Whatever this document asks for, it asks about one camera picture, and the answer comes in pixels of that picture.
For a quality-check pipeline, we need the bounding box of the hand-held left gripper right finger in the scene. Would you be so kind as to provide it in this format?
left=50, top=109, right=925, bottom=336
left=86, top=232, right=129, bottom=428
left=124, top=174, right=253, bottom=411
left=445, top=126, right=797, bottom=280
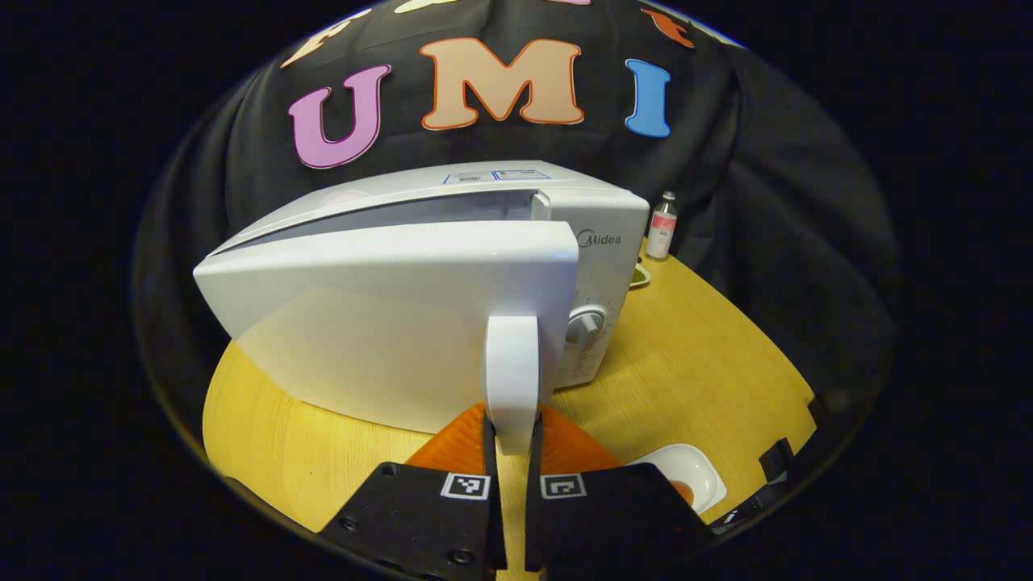
left=525, top=403, right=716, bottom=575

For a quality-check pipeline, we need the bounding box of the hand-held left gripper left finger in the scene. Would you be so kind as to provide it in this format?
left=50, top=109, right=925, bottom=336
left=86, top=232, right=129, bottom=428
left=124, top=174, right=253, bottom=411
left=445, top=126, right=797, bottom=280
left=319, top=403, right=506, bottom=579

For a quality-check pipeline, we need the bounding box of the white square plate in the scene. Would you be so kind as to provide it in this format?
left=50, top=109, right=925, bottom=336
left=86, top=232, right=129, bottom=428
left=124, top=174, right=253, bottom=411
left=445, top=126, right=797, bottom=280
left=628, top=443, right=728, bottom=517

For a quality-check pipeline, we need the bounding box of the white microwave oven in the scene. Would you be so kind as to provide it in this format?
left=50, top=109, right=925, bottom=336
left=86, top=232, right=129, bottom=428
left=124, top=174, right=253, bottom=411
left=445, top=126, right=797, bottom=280
left=192, top=160, right=651, bottom=458

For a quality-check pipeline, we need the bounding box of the pink label bottle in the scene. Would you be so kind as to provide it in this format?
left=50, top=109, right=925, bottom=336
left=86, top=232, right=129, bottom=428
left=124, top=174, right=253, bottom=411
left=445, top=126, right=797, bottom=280
left=645, top=191, right=679, bottom=261

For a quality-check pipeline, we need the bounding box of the black backdrop cloth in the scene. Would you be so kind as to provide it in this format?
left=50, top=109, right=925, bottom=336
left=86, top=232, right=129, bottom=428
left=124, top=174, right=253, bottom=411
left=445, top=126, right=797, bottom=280
left=133, top=0, right=901, bottom=453

